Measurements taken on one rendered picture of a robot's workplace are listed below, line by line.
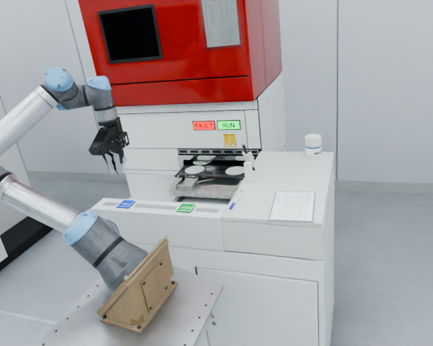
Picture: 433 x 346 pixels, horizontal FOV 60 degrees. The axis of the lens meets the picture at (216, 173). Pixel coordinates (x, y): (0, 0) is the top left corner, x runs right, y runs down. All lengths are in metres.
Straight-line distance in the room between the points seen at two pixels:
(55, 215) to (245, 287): 0.72
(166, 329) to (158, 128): 1.15
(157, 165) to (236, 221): 0.90
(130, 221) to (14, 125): 0.54
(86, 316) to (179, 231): 0.42
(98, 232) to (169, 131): 0.98
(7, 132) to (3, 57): 3.47
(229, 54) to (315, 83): 1.62
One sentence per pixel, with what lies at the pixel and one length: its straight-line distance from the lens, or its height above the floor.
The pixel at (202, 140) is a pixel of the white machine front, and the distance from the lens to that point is 1.94.
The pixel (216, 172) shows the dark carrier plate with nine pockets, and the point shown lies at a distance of 1.84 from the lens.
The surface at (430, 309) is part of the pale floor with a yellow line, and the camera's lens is 2.47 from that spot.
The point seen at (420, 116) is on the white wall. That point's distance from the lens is 3.34.
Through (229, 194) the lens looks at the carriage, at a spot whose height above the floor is 0.87.
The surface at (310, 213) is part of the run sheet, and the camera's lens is 1.30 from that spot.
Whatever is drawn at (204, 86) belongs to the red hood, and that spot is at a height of 1.30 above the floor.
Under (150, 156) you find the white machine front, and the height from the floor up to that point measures 0.93.
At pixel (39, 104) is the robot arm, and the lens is 1.28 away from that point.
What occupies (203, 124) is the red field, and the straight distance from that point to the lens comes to 1.90.
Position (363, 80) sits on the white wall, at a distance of 3.24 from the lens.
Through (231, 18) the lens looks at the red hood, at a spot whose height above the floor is 1.58.
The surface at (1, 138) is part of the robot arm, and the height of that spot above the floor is 1.36.
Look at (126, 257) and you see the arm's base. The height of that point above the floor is 1.02.
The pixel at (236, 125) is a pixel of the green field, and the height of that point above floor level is 1.10.
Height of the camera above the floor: 1.63
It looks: 24 degrees down
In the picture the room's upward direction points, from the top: 8 degrees counter-clockwise
